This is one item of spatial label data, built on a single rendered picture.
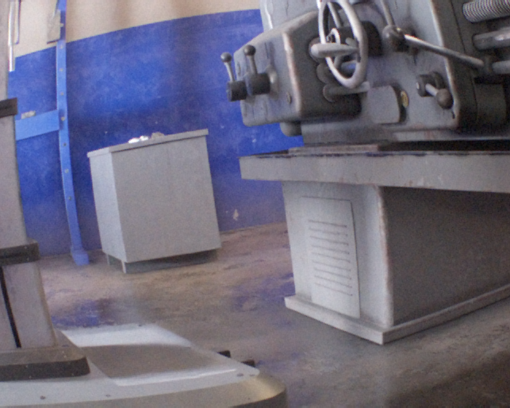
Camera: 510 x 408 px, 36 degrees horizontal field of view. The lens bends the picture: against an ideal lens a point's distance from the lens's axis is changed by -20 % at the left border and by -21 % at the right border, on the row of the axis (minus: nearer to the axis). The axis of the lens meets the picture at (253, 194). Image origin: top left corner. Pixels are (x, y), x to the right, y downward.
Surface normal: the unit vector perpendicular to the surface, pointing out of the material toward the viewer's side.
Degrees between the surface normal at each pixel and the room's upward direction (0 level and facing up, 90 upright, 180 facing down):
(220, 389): 45
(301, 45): 90
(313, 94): 90
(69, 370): 90
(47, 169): 90
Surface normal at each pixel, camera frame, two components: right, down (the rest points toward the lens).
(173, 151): 0.35, 0.01
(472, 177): -0.95, 0.15
